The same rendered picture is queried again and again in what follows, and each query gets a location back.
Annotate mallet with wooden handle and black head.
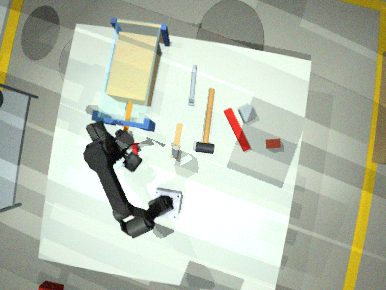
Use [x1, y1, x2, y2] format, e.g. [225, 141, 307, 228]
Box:
[195, 87, 215, 154]

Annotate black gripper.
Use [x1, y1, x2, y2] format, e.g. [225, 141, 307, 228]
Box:
[108, 133, 142, 173]

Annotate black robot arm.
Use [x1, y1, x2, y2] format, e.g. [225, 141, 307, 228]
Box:
[83, 121, 174, 238]

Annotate clear-panelled rack with blue frame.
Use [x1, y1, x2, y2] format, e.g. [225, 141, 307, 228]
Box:
[92, 18, 170, 128]

